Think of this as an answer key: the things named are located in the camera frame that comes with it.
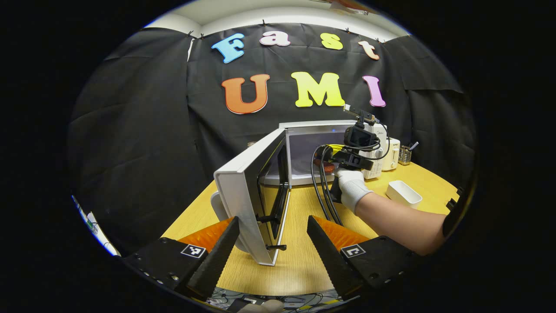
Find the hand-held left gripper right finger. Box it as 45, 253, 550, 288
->
307, 214, 420, 300

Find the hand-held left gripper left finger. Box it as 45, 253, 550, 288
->
123, 216, 240, 301

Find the white microwave oven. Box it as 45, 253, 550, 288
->
211, 120, 389, 266

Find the white toaster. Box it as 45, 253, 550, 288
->
382, 138, 401, 171

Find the white rectangular plastic tray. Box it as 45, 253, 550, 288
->
386, 180, 423, 209

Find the black backdrop cloth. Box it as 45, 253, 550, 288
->
67, 22, 476, 257

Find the black cable bundle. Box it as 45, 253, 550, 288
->
310, 145, 344, 227

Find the tangle of floor cables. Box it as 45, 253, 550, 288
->
206, 288, 348, 311

